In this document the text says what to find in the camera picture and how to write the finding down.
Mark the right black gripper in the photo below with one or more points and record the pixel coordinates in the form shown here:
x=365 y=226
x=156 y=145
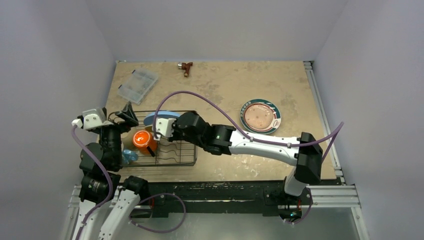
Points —
x=178 y=124

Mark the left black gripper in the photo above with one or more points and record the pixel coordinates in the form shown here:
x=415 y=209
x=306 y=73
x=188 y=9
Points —
x=127 y=115

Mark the light blue plate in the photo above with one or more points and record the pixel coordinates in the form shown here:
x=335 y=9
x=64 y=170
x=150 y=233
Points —
x=162 y=114

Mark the orange mug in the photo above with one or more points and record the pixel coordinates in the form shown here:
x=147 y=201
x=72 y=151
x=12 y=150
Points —
x=144 y=141

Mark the blue butterfly mug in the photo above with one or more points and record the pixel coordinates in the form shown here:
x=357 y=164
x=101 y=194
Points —
x=129 y=156

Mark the green rim white plate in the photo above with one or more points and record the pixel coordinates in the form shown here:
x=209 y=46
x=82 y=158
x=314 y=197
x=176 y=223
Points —
x=277 y=116

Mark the amber glass plate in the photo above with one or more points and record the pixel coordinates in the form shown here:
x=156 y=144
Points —
x=259 y=116

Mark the white bowl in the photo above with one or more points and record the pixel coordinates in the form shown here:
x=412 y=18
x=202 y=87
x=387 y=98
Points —
x=127 y=140

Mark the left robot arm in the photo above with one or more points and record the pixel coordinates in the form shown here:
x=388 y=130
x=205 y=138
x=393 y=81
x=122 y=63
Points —
x=101 y=157

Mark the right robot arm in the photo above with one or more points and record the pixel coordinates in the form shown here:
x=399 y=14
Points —
x=303 y=153

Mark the clear plastic organizer box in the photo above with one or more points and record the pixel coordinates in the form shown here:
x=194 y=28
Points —
x=138 y=85

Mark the brown metal fitting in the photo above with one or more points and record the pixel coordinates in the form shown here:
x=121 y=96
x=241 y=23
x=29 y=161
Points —
x=185 y=66

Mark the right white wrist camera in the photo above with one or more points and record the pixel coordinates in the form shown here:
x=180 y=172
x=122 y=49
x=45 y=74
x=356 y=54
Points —
x=163 y=128

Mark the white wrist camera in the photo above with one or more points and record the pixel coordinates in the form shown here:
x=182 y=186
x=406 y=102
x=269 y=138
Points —
x=163 y=128
x=92 y=119

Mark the black wire dish rack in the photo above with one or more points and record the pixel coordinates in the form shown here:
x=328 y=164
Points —
x=168 y=154

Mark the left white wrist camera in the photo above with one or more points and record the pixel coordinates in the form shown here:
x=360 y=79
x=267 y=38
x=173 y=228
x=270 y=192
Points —
x=92 y=119

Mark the black base mount frame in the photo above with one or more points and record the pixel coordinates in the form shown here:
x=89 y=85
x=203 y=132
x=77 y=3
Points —
x=265 y=197

